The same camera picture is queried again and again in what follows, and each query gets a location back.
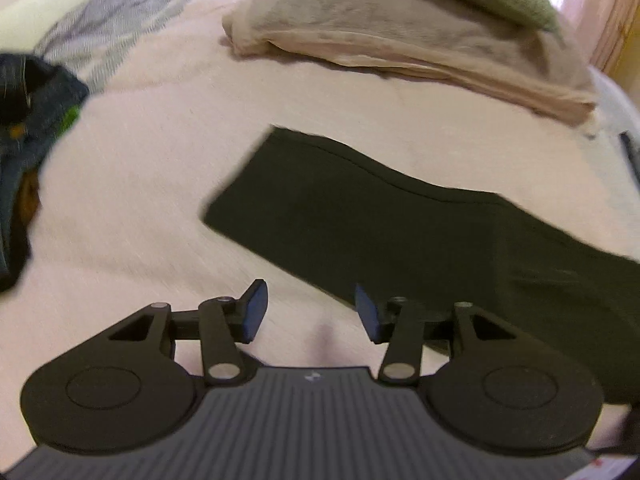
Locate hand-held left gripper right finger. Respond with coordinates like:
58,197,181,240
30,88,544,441
354,282,521,386

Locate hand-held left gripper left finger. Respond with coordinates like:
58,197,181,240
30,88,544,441
107,279,269,387

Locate black pants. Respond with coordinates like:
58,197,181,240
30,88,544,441
201,125,640,405

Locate folded beige blanket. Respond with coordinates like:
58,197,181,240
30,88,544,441
221,0,599,127

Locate blue denim jeans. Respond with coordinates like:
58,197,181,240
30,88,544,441
0,51,91,293

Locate white pillow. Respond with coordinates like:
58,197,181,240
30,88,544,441
0,0,137,52

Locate pink curtain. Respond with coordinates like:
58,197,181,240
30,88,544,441
559,0,640,73

